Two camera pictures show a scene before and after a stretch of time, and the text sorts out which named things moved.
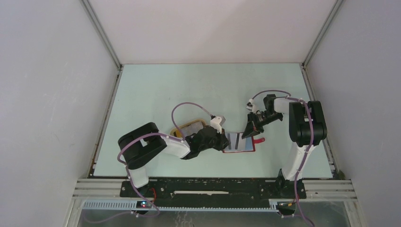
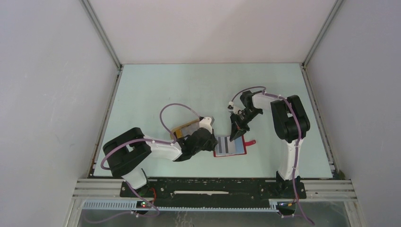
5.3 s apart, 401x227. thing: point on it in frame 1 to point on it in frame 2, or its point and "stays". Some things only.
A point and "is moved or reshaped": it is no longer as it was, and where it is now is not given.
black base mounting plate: x=216 y=191 stays
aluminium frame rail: x=105 y=195 stays
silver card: x=236 y=142 is moved or reshaped
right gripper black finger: x=250 y=130 to x=236 y=132
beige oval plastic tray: x=188 y=128 stays
